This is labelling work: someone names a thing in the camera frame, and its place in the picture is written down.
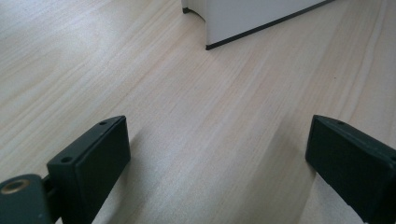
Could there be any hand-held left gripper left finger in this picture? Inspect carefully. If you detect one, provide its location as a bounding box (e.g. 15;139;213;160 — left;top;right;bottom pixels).
46;115;132;224

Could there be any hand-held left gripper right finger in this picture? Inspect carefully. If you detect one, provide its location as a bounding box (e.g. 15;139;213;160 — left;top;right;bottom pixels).
304;114;396;224

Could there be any white book with grey figures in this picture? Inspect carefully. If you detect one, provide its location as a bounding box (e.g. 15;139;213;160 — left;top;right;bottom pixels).
181;0;336;51

